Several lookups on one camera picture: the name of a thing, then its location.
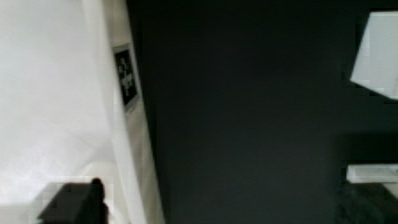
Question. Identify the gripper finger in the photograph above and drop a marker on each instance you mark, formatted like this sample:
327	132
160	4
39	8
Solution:
76	206

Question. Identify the white square tabletop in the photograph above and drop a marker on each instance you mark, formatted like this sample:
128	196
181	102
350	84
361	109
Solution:
73	124

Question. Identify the white table leg with tag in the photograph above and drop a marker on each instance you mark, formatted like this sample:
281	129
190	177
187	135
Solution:
375	67

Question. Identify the white U-shaped obstacle fence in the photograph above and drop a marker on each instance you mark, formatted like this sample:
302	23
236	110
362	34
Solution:
371	173

